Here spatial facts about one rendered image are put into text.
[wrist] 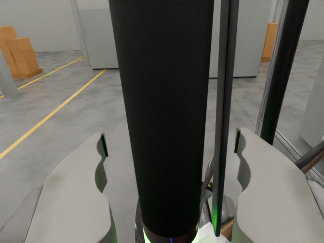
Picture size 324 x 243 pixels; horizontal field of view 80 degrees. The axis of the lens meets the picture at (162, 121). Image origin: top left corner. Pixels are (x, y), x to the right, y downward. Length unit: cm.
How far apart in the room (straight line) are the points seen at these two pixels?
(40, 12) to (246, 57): 1165
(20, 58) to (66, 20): 591
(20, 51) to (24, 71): 66
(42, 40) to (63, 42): 128
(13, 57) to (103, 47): 299
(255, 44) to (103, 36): 479
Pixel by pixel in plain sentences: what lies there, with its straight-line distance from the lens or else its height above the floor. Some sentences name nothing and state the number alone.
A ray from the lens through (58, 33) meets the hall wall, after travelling 1400.
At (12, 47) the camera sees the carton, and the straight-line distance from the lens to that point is 832.
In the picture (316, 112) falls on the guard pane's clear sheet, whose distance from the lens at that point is 121.
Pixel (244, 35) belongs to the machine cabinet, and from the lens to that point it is 584.
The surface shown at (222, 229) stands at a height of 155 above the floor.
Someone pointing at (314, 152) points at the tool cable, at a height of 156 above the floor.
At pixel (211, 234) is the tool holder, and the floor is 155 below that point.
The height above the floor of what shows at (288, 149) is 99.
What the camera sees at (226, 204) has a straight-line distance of 76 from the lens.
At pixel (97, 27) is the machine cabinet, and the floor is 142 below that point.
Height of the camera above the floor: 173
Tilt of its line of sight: 29 degrees down
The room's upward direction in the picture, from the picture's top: 3 degrees counter-clockwise
